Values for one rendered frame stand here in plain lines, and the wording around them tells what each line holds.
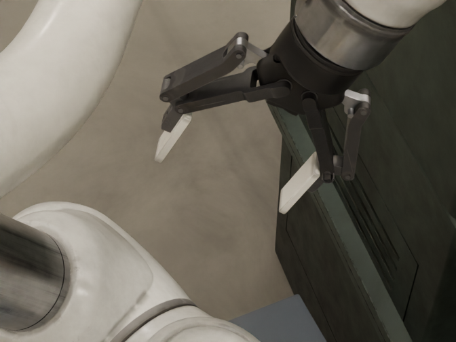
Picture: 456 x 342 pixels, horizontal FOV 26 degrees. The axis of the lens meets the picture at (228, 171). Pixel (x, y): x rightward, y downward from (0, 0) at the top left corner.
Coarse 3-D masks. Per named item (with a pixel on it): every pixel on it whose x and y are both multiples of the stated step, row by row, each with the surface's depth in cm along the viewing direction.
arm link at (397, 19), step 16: (352, 0) 75; (368, 0) 74; (384, 0) 73; (400, 0) 73; (416, 0) 73; (432, 0) 73; (368, 16) 75; (384, 16) 75; (400, 16) 75; (416, 16) 76
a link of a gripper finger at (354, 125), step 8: (360, 104) 87; (368, 104) 87; (360, 112) 87; (368, 112) 87; (352, 120) 88; (360, 120) 88; (352, 128) 89; (360, 128) 89; (352, 136) 90; (344, 144) 93; (352, 144) 90; (344, 152) 92; (352, 152) 91; (344, 160) 92; (352, 160) 92; (344, 168) 93; (352, 168) 93; (344, 176) 94; (352, 176) 94
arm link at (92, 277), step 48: (0, 240) 84; (48, 240) 93; (96, 240) 97; (0, 288) 85; (48, 288) 91; (96, 288) 95; (144, 288) 100; (0, 336) 95; (48, 336) 94; (96, 336) 96
